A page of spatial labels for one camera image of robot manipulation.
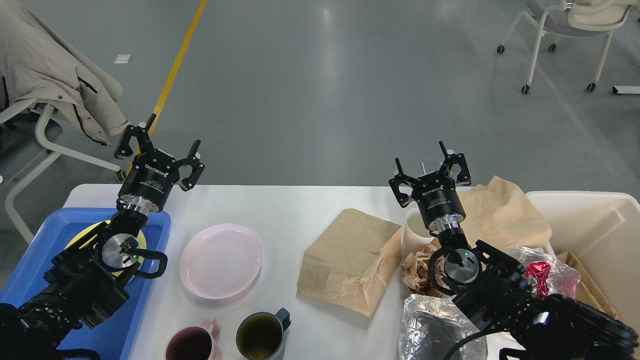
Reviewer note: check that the white floor marker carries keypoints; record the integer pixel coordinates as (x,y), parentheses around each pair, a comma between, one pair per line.
(122,59)

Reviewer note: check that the pink ribbed mug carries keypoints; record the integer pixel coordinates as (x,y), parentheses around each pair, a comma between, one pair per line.
(196,342)

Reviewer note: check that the white plastic bin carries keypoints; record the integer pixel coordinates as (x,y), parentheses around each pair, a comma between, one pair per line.
(602,230)

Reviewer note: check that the crumpled brown paper ball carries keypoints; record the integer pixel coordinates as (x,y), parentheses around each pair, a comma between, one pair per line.
(415,271)

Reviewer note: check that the white chair left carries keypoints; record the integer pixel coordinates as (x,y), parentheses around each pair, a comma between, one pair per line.
(42,158)

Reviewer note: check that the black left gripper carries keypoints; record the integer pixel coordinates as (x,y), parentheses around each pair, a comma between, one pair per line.
(146,184)

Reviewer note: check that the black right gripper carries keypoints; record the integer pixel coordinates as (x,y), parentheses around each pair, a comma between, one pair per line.
(436,197)

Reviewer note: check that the brown paper in bin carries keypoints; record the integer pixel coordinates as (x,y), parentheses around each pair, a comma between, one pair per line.
(587,291)

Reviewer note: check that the white chair right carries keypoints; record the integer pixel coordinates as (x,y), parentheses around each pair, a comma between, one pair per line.
(572,19)

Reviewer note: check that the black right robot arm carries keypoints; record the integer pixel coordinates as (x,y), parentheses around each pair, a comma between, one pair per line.
(489,286)

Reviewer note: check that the pink plate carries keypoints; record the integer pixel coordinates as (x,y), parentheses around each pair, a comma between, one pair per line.
(221,261)

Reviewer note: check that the red foil wrapper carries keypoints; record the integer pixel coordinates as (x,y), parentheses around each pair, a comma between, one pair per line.
(537,274)

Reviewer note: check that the white paper cup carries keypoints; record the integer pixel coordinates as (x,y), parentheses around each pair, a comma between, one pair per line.
(415,235)

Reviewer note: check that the white chair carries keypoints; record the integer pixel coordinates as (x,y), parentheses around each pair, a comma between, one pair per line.
(42,158)
(572,19)

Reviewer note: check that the silver foil bag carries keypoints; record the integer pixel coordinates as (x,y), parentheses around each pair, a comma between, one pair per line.
(430,326)

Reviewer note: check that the brown paper bag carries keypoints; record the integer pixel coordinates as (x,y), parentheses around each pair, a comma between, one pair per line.
(352,262)

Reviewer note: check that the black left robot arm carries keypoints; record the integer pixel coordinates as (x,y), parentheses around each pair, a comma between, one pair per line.
(34,330)

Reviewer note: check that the beige jacket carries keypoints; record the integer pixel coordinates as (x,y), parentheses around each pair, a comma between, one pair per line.
(38,64)

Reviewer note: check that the crumpled brown paper sheet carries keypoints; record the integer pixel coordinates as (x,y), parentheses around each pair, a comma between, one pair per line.
(501,215)

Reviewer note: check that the teal ribbed mug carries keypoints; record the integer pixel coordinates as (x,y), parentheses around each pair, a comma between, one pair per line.
(261,335)

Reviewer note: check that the blue plastic tray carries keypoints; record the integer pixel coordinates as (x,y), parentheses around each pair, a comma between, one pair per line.
(112,339)

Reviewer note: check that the white bar on floor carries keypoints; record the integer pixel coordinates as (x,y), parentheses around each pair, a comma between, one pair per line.
(626,89)

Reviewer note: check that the yellow plate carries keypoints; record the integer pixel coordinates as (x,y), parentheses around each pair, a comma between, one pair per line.
(109,253)

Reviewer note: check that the clear plastic wrap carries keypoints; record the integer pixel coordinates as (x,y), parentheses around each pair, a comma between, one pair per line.
(562,280)

